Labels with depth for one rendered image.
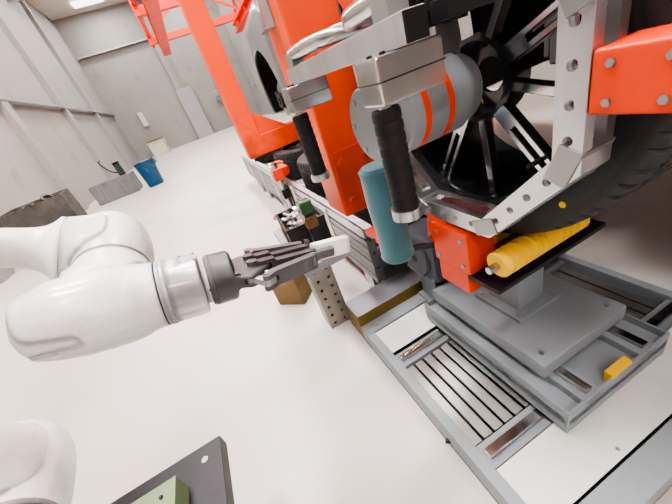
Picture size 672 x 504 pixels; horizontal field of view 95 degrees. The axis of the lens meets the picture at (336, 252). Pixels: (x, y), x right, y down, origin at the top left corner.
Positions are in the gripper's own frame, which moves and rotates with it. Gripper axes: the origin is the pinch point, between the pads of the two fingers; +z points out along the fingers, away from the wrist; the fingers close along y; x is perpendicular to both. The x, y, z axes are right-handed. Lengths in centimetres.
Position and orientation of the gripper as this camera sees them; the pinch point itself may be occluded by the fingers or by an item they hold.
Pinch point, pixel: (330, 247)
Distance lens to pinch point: 53.1
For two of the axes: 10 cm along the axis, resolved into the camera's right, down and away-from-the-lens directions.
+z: 8.8, -2.4, 4.1
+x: 0.7, 9.2, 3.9
